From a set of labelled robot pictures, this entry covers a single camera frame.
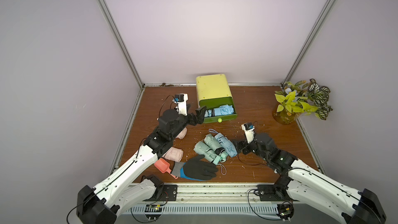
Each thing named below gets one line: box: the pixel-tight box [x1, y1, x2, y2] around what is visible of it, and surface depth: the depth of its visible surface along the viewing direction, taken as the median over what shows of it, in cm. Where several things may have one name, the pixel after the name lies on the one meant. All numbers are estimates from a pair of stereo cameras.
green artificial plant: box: [274, 78, 333, 121], surface depth 83 cm
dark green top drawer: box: [199, 96, 238, 124], surface depth 86 cm
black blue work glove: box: [171, 154, 219, 181], surface depth 81 cm
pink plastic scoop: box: [153, 157, 179, 180], surface depth 82 cm
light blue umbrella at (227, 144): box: [208, 128, 238, 158], surface depth 87 cm
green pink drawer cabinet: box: [195, 73, 237, 116], surface depth 92 cm
